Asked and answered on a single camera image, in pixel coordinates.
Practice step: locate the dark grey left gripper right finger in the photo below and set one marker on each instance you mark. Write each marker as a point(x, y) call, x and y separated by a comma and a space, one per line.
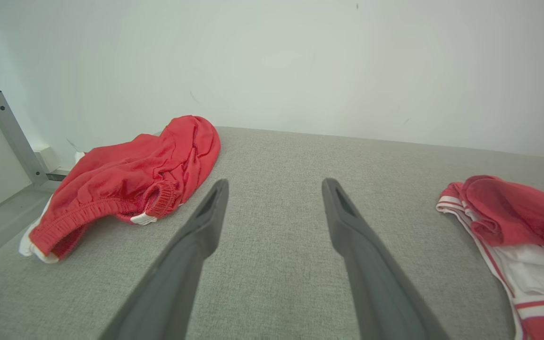
point(371, 269)

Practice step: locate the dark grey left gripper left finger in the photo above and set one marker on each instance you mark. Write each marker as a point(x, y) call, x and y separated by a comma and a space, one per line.
point(177, 264)

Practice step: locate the red shorts with white stripes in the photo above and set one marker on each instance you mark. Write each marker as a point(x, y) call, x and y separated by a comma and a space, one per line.
point(130, 174)

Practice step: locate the red white basketball jersey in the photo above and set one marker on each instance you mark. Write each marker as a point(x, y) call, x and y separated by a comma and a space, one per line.
point(527, 226)

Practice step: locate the white plastic wall box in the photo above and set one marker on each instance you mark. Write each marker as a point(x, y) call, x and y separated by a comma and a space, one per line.
point(47, 159)

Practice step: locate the grey metal frame post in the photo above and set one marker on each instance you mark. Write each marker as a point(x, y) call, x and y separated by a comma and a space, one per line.
point(12, 132)

